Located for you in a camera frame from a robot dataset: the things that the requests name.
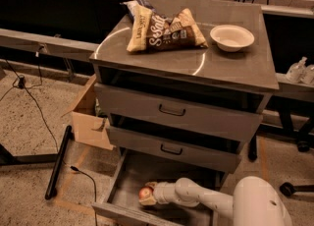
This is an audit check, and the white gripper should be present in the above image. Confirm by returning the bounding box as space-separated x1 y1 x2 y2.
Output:
139 182 178 206

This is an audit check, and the red apple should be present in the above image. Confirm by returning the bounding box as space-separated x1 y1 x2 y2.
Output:
138 187 153 199

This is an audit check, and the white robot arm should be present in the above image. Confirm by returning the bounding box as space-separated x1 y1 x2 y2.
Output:
138 176 292 226

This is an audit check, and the grey bottom drawer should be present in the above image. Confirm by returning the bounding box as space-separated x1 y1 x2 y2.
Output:
93 150 220 226

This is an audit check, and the grey drawer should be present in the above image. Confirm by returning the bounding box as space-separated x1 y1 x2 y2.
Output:
93 150 220 226
94 84 261 142
105 125 241 173

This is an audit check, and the grey middle drawer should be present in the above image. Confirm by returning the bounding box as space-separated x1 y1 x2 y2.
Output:
105 125 241 173

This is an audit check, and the grey drawer cabinet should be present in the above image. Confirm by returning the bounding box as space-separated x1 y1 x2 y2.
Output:
89 0 280 174

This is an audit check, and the grey top drawer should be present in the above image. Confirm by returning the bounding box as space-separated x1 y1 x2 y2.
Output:
94 84 261 142

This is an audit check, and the cardboard box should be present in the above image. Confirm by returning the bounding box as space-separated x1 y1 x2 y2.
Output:
65 75 113 150

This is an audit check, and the black chair caster leg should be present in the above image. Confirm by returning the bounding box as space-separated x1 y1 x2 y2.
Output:
280 182 314 197

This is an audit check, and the black table leg base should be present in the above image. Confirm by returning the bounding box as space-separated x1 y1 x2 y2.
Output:
0 125 74 200

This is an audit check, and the brown sesame snack bag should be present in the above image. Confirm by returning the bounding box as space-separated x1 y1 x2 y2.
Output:
127 5 208 52

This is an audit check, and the white paper bowl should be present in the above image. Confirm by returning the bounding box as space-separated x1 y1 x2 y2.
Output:
210 25 255 52

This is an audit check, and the clear pump bottle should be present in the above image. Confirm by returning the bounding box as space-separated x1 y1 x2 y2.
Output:
286 57 307 83

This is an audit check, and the white blue snack bag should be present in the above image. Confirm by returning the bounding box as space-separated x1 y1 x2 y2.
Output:
122 0 156 21

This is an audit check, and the black plugged floor cable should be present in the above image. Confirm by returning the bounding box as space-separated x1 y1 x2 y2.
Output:
70 165 99 226

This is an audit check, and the grey workbench rail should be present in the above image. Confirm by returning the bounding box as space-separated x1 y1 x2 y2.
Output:
0 28 98 62

